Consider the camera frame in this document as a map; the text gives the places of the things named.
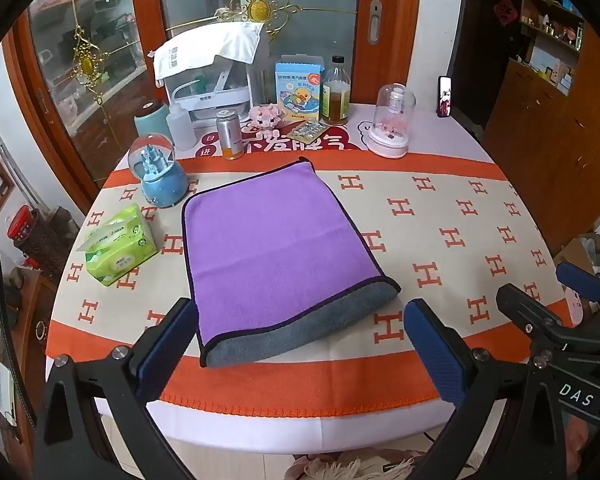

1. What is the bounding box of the white countertop appliance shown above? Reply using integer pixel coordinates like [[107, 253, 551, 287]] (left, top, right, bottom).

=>
[[165, 35, 271, 123]]

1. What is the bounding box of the white squeeze bottle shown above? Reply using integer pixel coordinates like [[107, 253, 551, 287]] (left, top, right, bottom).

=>
[[166, 101, 197, 152]]

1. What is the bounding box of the glass bottle with amber liquid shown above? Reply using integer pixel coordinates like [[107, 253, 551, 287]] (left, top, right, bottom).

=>
[[321, 56, 352, 127]]

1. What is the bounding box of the green tissue pack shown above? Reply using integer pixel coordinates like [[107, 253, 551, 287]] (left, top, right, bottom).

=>
[[76, 203, 159, 287]]

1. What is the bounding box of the pink block toy figure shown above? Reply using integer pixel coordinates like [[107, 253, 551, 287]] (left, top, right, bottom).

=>
[[248, 103, 287, 136]]

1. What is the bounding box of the blue castle snow globe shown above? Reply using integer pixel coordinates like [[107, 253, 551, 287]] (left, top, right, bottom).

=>
[[128, 133, 188, 208]]

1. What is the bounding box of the teal thermos cup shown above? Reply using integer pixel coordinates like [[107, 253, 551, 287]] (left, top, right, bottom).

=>
[[133, 100, 173, 148]]

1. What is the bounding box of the white cloth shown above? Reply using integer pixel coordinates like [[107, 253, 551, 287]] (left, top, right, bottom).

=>
[[153, 22, 266, 81]]

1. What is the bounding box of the blister pill pack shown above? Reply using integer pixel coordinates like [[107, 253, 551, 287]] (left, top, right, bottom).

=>
[[285, 121, 326, 143]]

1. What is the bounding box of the small gold door ornament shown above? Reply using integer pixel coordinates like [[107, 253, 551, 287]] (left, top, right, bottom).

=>
[[72, 25, 131, 106]]

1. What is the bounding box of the cardboard box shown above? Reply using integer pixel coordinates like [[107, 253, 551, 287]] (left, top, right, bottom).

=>
[[555, 232, 600, 281]]

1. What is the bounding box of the white printed table cover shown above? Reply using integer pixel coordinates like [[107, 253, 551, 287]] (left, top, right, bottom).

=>
[[175, 102, 486, 163]]

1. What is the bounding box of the red lid jar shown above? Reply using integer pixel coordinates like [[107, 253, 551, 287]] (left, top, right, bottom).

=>
[[7, 207, 56, 261]]

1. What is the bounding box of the smartphone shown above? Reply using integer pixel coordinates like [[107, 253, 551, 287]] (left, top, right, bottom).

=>
[[437, 76, 453, 119]]

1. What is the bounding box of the wooden wall shelf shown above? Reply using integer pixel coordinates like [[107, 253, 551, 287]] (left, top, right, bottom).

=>
[[517, 0, 586, 96]]

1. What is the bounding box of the metal door handle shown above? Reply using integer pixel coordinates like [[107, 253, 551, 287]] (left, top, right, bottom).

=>
[[369, 0, 383, 45]]

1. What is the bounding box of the large gold door ornament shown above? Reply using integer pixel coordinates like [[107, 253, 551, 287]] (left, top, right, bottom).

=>
[[165, 0, 356, 43]]

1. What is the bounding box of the purple and grey towel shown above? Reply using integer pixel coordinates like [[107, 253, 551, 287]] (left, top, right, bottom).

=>
[[181, 157, 402, 368]]

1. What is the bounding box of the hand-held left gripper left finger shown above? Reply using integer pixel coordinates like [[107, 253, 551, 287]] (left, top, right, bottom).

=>
[[32, 297, 198, 480]]

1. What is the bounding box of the red paper door decoration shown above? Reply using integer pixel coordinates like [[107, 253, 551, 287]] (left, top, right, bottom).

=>
[[493, 0, 518, 28]]

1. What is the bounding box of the blue duck print box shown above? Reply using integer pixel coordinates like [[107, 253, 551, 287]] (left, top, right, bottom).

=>
[[274, 54, 327, 123]]

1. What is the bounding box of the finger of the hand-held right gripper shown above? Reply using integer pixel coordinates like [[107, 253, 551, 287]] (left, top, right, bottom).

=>
[[496, 284, 576, 347], [556, 261, 600, 323]]

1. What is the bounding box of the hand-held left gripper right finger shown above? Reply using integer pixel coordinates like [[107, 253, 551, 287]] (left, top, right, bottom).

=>
[[402, 299, 531, 480]]

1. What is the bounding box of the wooden cabinet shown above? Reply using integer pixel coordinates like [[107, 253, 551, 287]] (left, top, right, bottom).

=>
[[482, 25, 600, 256]]

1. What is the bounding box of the silver can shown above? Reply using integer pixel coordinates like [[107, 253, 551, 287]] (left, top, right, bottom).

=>
[[216, 109, 243, 161]]

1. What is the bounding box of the pink glass dome ornament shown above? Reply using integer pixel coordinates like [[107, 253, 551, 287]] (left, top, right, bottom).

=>
[[369, 83, 417, 158]]

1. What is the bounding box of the orange patterned table blanket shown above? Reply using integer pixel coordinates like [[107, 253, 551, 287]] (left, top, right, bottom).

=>
[[47, 152, 576, 406]]

